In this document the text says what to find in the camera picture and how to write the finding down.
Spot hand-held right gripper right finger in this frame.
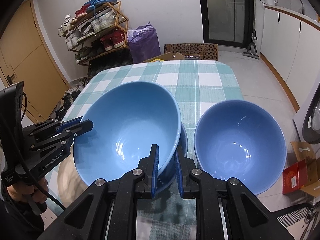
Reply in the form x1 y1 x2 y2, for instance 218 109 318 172
174 150 295 240

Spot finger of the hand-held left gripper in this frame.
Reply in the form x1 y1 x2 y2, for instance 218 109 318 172
23 120 82 140
29 119 94 153

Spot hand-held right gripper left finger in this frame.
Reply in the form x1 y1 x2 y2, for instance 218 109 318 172
37 144 160 240

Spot large dark blue bowl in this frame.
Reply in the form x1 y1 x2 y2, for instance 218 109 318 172
156 124 188 195

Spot light blue bowl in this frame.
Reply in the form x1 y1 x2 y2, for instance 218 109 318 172
73 81 182 182

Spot cream plate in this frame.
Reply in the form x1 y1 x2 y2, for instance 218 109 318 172
57 152 89 205

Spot small dark blue bowl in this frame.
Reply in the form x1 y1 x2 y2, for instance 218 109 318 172
194 99 287 195

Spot person's left forearm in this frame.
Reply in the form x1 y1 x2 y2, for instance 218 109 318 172
0 185 45 240

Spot person's left hand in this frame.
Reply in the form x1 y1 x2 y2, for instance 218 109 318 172
7 177 49 205

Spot pile of dark shoes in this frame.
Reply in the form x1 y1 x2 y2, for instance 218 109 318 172
54 76 92 119

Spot wooden door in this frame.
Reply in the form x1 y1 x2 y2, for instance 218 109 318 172
0 0 72 122

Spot teal checked tablecloth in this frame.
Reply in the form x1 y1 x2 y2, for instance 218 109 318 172
49 60 244 240

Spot purple plastic bag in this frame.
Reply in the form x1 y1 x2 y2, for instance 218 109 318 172
127 22 161 64

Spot wooden shoe rack with shoes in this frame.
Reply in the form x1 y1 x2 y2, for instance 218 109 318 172
57 0 127 64

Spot open brown cardboard box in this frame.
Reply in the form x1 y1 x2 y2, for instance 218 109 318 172
141 52 185 63

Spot red cardboard box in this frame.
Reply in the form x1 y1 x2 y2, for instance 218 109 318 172
282 141 320 198

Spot patterned brown cardboard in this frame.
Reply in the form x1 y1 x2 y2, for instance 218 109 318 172
164 43 218 61

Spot striped black white rug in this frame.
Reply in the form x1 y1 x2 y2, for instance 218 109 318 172
277 204 320 230

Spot washing machine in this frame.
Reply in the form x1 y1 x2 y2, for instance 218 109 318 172
292 80 320 145

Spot black framed glass door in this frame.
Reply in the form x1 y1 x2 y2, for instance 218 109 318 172
197 0 256 46

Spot white base cabinets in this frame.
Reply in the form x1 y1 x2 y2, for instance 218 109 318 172
259 4 320 108

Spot metal faucet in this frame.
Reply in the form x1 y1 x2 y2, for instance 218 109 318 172
293 0 304 14

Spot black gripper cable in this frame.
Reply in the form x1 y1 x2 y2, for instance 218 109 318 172
0 91 68 210

